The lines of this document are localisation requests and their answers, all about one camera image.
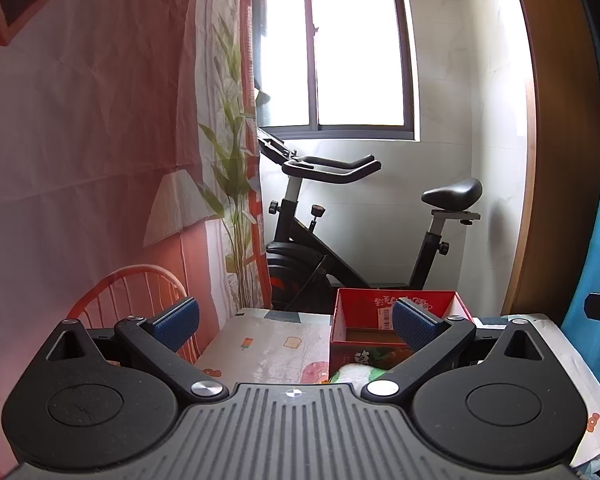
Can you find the green white soft item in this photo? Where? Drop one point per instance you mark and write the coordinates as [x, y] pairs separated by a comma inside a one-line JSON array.
[[355, 374]]

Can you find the window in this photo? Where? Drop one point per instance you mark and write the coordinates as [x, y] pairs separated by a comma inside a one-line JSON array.
[[355, 50]]

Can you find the printed backdrop cloth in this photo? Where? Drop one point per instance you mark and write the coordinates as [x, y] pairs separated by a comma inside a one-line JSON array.
[[104, 160]]

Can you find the red cardboard box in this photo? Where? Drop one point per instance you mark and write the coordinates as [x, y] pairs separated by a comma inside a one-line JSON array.
[[345, 355]]

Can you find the wooden door frame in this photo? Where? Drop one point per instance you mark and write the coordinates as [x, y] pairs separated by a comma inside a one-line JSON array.
[[555, 160]]

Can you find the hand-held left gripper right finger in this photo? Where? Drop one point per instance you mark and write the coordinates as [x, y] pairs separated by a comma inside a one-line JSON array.
[[412, 327]]

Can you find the printed tablecloth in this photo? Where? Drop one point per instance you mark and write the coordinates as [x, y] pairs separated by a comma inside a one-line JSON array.
[[270, 350]]

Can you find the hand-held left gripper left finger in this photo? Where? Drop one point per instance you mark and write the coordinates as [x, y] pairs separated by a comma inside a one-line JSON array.
[[177, 322]]

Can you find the black exercise bike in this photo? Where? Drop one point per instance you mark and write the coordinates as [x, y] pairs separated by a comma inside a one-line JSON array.
[[300, 260]]

